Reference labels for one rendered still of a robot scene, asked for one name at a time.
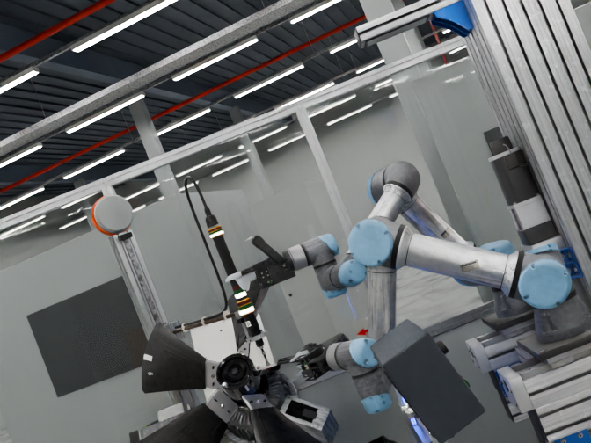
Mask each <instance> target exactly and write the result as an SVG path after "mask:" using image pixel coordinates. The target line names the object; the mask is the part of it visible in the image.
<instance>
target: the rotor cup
mask: <svg viewBox="0 0 591 443"><path fill-rule="evenodd" d="M233 368H237V369H238V372H237V374H233V373H232V372H231V370H232V369H233ZM261 371H262V370H258V368H257V369H256V367H255V366H254V363H253V362H252V360H251V359H250V358H249V357H248V356H246V355H244V354H242V353H234V354H231V355H229V356H227V357H226V358H224V359H223V360H222V361H221V362H220V364H219V365H218V367H217V369H216V379H217V382H218V384H219V385H220V386H221V388H222V389H224V390H225V391H226V392H227V393H225V392H224V390H223V393H224V394H225V395H227V396H228V397H229V398H230V399H231V400H232V401H233V402H234V403H236V404H237V406H238V408H237V410H239V411H248V410H249V409H248V408H247V406H246V405H245V403H244V402H243V400H242V399H241V397H240V396H244V395H255V394H263V395H264V396H265V397H267V394H268V391H269V381H268V379H267V377H266V376H265V375H264V376H261V377H259V375H260V372H261ZM246 385H247V387H248V388H249V390H248V391H247V389H246V388H245V386H246Z"/></svg>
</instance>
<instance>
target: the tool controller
mask: <svg viewBox="0 0 591 443"><path fill-rule="evenodd" d="M370 349H371V351H372V352H373V355H374V359H376V360H377V362H378V364H379V366H380V367H381V369H382V370H383V372H384V374H385V376H386V377H387V378H388V379H389V380H390V382H391V384H392V385H393V386H394V388H395V389H396V390H397V391H398V393H399V394H400V395H401V396H402V398H403V399H404V400H405V402H406V404H405V405H404V406H402V410H403V411H404V413H405V414H406V416H407V417H408V418H409V419H410V420H411V419H412V418H414V417H415V416H416V415H417V417H418V418H419V419H420V421H421V422H422V424H423V425H424V426H425V427H426V428H427V430H428V431H429V435H430V436H431V435H432V436H433V438H436V439H437V441H438V442H439V443H445V442H446V441H447V440H448V439H450V438H451V437H453V436H454V435H455V434H457V433H458V432H460V431H461V430H462V429H463V428H464V427H465V426H467V425H468V424H470V423H471V422H472V421H474V420H475V419H476V418H478V417H479V416H481V415H482V414H483V413H485V407H484V406H483V405H482V403H481V402H480V401H479V400H478V399H477V397H476V396H475V395H474V393H473V392H472V391H471V389H470V388H469V386H468V385H467V384H466V382H465V381H464V380H463V378H462V377H461V375H460V374H459V373H458V372H457V371H456V369H455V368H454V367H453V365H452V364H451V363H450V361H449V360H448V358H447V357H446V356H445V354H447V353H448V352H449V349H448V348H447V347H446V345H445V344H443V343H442V341H438V342H437V343H435V342H434V340H433V339H432V337H431V336H430V335H429V333H427V332H426V331H424V330H423V329H421V328H420V327H419V326H418V325H416V324H415V323H413V322H412V321H410V320H409V319H405V320H404V321H403V322H402V323H400V324H399V325H398V326H396V327H395V328H394V329H392V330H391V331H389V332H388V333H387V334H385V335H384V336H383V337H381V338H380V339H378V340H377V341H376V342H375V343H374V344H372V345H371V346H370Z"/></svg>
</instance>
